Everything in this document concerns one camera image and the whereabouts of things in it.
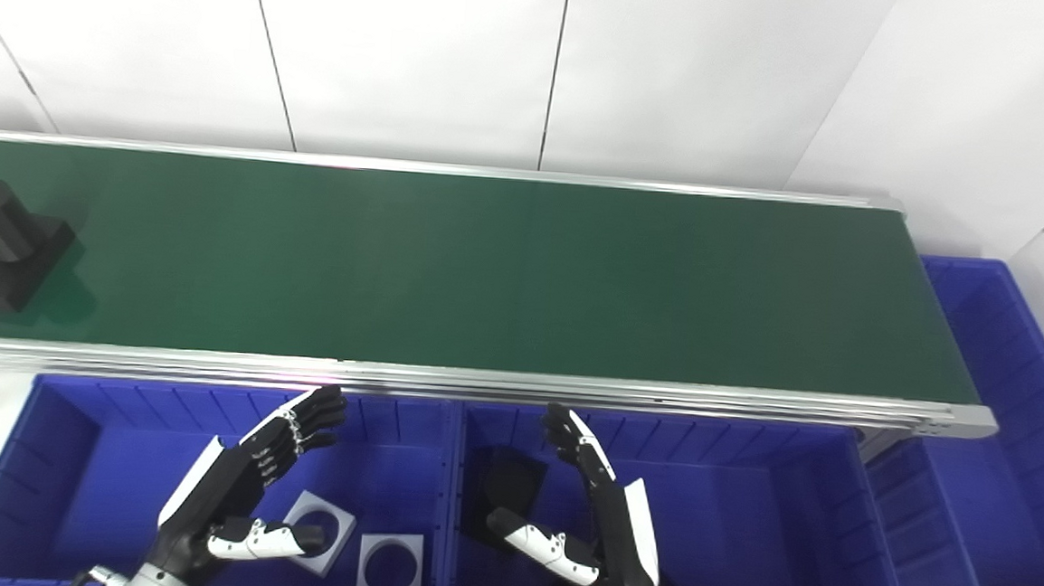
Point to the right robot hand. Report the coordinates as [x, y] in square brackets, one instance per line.
[620, 544]

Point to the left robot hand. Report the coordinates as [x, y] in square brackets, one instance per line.
[220, 492]

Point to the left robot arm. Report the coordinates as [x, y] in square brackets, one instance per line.
[158, 584]

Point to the blue plastic bin, grey parts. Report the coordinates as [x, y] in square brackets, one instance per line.
[103, 476]

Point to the grey square part with hole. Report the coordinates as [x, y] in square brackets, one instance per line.
[370, 555]
[338, 522]

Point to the blue plastic bin, black part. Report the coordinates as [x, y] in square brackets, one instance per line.
[743, 524]

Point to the black block part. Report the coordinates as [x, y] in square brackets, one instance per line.
[501, 486]

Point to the aluminium conveyor leg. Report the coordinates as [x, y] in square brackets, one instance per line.
[880, 442]

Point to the black cylinder-on-block part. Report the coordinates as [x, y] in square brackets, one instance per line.
[8, 248]

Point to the empty blue plastic bin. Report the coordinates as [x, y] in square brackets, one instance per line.
[1009, 486]

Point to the green conveyor with aluminium frame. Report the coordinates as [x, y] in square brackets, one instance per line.
[487, 273]

